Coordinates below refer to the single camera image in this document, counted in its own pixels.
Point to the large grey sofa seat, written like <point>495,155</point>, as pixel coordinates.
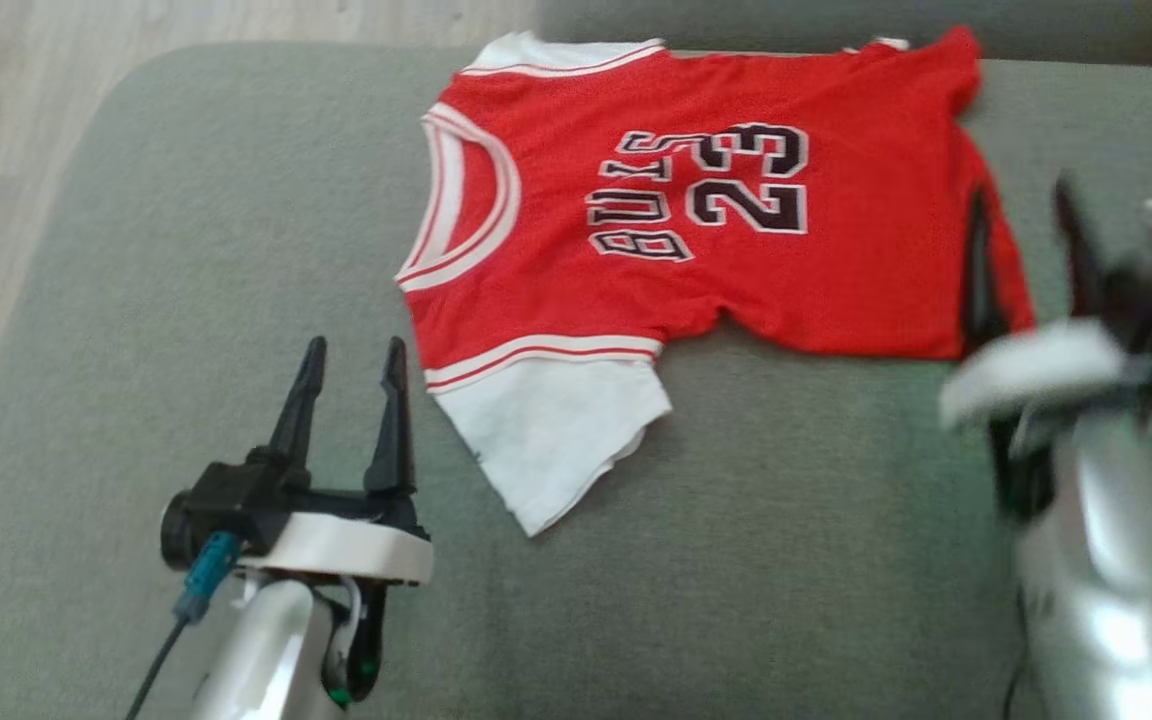
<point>236,200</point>

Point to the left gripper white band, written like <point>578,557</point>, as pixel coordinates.
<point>346,545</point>

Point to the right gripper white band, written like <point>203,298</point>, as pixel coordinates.
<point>1036,365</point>

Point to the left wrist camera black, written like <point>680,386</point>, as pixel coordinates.
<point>184,530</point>

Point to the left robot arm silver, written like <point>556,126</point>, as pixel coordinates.
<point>256,650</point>

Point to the grey sofa back cushion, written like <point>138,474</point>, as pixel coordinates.
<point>836,15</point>

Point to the red jersey white sleeves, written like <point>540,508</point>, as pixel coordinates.
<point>876,280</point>

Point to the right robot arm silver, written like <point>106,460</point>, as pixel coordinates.
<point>1126,580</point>

